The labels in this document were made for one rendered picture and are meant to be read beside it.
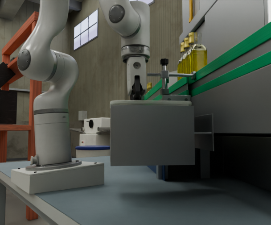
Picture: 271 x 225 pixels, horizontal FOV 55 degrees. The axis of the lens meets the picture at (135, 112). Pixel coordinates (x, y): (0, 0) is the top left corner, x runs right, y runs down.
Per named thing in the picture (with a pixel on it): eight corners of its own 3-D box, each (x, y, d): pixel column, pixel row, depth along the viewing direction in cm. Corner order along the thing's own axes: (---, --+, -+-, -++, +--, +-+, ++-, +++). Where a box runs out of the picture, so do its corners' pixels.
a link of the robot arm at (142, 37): (141, 41, 70) (154, 51, 78) (141, -6, 71) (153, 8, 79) (114, 46, 73) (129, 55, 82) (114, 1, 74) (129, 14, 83)
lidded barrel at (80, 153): (96, 185, 449) (97, 144, 454) (119, 191, 409) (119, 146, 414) (67, 191, 408) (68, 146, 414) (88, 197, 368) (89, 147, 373)
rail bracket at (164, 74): (196, 94, 89) (195, 58, 89) (147, 93, 87) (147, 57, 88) (193, 96, 92) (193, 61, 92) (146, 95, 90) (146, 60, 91)
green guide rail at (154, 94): (169, 96, 92) (168, 73, 93) (166, 96, 92) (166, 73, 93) (129, 119, 266) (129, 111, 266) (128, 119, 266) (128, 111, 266)
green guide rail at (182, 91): (189, 96, 93) (189, 74, 93) (186, 96, 93) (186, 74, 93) (136, 119, 266) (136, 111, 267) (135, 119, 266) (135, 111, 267)
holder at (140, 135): (215, 164, 68) (213, 106, 70) (110, 166, 65) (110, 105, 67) (193, 158, 85) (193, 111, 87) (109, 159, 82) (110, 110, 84)
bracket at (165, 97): (191, 115, 88) (191, 94, 88) (164, 114, 87) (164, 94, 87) (188, 115, 91) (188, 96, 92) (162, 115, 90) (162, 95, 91)
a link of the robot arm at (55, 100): (26, 115, 91) (22, 49, 93) (65, 116, 107) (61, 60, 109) (50, 111, 85) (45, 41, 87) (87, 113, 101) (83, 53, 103)
